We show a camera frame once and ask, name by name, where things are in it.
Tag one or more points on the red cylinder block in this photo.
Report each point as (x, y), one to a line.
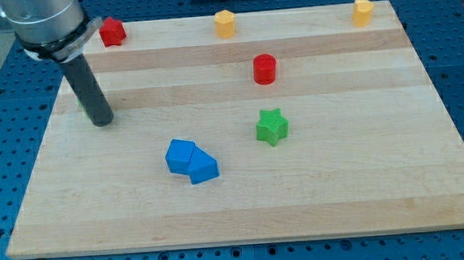
(264, 66)

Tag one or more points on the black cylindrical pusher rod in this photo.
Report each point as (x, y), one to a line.
(84, 84)

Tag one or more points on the green star block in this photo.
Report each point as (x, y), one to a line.
(271, 126)

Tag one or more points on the yellow heart block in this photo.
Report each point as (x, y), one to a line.
(362, 13)

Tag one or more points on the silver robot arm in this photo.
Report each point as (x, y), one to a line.
(50, 29)

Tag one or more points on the blue triangular block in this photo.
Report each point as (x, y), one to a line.
(202, 167)

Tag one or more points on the green block behind rod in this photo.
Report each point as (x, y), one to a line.
(81, 107)

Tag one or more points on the red pentagon block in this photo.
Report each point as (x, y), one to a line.
(112, 32)

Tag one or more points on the yellow hexagon block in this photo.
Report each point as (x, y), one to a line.
(224, 24)

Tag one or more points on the wooden board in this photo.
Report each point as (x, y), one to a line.
(370, 149)

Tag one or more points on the blue cube block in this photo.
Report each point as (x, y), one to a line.
(178, 156)

